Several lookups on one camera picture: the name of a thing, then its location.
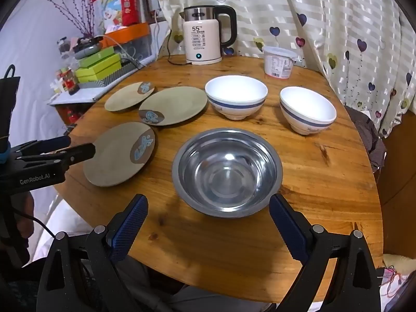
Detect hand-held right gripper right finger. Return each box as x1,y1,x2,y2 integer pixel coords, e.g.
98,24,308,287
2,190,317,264
268,193,382,312

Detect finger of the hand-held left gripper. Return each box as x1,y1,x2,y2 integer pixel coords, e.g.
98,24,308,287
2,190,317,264
11,135,72,158
16,143,97,174

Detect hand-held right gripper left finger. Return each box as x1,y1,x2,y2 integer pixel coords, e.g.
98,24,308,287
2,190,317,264
37,193,150,312

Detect olive plate with blue motif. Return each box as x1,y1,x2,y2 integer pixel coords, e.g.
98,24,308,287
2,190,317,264
83,122,157,187
104,81,155,112
138,86,208,127

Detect stainless steel bowl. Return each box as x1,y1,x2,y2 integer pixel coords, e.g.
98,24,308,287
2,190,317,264
172,128,283,218

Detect white bowl with blue stripe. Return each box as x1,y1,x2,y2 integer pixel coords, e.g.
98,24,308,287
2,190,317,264
279,86,337,136
205,75,268,121

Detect person's left hand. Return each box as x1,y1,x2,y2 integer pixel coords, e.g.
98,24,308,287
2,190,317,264
15,192,35,244

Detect red items under shelf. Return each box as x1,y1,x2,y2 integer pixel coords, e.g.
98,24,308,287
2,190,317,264
65,106,82,126

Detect white shelf board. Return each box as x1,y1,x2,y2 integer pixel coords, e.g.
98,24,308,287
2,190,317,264
49,68,131,106

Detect small red figurines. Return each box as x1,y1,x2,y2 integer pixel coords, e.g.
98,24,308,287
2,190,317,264
54,67,80,95

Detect small lime green box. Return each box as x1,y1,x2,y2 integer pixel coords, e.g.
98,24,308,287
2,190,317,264
76,70,108,84

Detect black white striped box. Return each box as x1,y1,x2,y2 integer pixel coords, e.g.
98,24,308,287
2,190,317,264
78,59,141,88

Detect large lime green box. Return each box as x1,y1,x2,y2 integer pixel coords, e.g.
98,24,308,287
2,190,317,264
75,54,122,77

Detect small glass jar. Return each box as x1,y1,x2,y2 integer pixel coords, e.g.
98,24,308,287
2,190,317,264
57,37,74,60

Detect person's grey trousers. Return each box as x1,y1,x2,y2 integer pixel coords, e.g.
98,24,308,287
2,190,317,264
117,255,272,312

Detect dark green flat box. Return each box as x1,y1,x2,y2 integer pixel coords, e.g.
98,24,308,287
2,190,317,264
79,46,116,61

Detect grey handheld device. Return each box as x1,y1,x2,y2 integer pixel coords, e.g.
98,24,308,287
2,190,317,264
73,37,103,56

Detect pink patterned fabric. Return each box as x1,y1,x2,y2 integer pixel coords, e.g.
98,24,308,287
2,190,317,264
377,263,411,301

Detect brown cloth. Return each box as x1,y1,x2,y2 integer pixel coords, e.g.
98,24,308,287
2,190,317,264
344,106,387,173

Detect purple dried flower branches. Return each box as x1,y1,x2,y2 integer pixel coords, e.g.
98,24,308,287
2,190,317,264
44,0,98,38

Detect clear box with orange lid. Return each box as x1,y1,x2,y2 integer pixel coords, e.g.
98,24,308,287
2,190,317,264
104,23,153,69

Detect cream electric kettle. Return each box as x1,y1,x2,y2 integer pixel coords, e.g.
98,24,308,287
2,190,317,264
179,5,237,66

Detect white plastic tub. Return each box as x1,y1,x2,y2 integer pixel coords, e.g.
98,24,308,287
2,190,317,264
262,46,297,79

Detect heart print curtain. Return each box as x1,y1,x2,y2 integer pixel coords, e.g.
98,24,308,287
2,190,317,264
153,0,416,139

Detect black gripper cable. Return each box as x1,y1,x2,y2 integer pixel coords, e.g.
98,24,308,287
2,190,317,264
13,211,56,238

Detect white charging cable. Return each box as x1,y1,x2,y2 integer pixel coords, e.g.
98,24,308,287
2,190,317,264
102,34,141,69

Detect black kettle power cord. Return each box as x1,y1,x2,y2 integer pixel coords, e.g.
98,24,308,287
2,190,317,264
166,28,196,66

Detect white wall cable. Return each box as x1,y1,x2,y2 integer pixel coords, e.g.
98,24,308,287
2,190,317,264
153,8,164,61

